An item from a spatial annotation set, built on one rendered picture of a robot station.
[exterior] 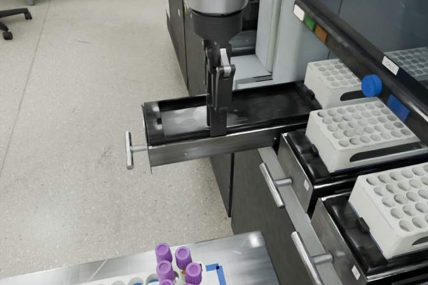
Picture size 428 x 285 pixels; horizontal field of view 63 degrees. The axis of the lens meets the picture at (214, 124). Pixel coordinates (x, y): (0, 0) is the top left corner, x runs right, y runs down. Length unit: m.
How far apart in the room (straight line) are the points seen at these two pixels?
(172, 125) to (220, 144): 0.10
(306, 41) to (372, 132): 0.25
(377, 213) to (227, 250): 0.20
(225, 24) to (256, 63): 0.50
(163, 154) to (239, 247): 0.24
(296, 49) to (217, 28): 0.31
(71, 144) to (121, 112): 0.33
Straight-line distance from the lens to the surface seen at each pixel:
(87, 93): 2.27
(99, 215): 1.59
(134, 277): 0.41
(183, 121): 0.69
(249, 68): 0.98
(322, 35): 0.62
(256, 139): 0.68
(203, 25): 0.51
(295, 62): 0.80
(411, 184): 0.58
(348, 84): 0.72
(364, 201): 0.54
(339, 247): 0.56
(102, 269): 0.50
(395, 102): 0.49
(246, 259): 0.48
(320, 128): 0.60
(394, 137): 0.63
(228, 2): 0.49
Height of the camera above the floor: 1.25
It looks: 41 degrees down
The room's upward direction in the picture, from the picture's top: straight up
